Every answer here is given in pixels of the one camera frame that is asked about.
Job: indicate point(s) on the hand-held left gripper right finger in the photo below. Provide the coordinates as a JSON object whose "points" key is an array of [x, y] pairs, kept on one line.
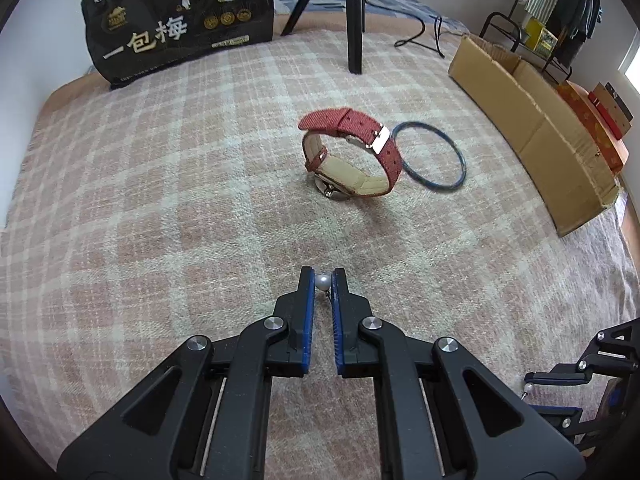
{"points": [[336, 330]]}

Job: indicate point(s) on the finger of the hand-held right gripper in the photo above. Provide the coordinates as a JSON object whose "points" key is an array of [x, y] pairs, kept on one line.
{"points": [[560, 377], [555, 412]]}

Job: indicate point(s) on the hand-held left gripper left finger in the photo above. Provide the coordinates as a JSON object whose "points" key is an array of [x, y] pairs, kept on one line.
{"points": [[309, 320]]}

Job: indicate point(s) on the cardboard box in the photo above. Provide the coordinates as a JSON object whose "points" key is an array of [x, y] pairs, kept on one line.
{"points": [[540, 130]]}

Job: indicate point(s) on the dark bangle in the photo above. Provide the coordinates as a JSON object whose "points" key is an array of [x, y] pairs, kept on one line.
{"points": [[462, 160]]}

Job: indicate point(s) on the orange patterned box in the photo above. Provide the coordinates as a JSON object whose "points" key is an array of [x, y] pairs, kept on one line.
{"points": [[590, 120]]}

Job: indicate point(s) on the red flat box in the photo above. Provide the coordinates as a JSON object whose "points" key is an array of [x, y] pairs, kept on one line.
{"points": [[607, 110]]}

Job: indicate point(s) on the black snack bag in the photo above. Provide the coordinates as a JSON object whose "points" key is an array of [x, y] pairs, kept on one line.
{"points": [[175, 25]]}

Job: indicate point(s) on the yellow box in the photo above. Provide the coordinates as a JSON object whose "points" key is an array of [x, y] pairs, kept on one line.
{"points": [[542, 37]]}

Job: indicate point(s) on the black clothes rack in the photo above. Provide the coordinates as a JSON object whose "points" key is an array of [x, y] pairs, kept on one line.
{"points": [[500, 16]]}

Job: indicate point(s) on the dark hanging clothes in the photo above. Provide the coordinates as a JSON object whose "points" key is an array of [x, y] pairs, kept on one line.
{"points": [[575, 5]]}

